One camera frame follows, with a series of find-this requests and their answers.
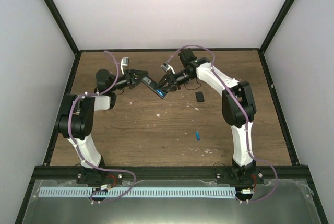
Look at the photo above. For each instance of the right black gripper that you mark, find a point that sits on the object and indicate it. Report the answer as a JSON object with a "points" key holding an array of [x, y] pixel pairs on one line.
{"points": [[173, 84]]}

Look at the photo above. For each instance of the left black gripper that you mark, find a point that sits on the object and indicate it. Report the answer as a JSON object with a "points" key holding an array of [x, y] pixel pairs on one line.
{"points": [[131, 74]]}

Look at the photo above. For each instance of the black remote control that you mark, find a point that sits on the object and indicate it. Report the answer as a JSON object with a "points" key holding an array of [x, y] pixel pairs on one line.
{"points": [[153, 86]]}

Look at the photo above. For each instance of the black battery cover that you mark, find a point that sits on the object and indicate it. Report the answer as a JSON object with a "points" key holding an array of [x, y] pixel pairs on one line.
{"points": [[199, 96]]}

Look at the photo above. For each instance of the blue battery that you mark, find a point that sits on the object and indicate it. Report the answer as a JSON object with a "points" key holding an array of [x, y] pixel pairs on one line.
{"points": [[161, 93], [197, 136]]}

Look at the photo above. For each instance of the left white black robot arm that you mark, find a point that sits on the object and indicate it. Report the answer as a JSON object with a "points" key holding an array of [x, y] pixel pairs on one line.
{"points": [[76, 115]]}

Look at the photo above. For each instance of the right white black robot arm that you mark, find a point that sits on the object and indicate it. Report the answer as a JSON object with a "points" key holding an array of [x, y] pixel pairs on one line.
{"points": [[238, 104]]}

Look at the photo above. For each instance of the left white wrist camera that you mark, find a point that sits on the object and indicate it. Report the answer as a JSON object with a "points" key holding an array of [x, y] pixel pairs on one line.
{"points": [[124, 64]]}

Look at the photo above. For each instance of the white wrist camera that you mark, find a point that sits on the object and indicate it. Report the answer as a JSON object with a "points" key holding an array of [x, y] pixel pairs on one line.
{"points": [[167, 68], [124, 64]]}

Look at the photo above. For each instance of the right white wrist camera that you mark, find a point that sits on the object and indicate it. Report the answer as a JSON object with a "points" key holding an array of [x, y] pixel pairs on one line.
{"points": [[167, 68]]}

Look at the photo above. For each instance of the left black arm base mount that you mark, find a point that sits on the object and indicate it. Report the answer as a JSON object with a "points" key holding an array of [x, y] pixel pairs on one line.
{"points": [[95, 177]]}

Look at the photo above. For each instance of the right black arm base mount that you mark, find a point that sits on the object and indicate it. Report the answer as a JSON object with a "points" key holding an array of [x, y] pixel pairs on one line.
{"points": [[233, 176]]}

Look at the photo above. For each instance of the light blue slotted cable duct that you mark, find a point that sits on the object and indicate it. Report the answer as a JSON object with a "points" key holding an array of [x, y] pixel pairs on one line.
{"points": [[140, 192]]}

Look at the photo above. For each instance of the black aluminium frame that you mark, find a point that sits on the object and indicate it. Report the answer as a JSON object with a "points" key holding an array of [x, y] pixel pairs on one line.
{"points": [[294, 171]]}

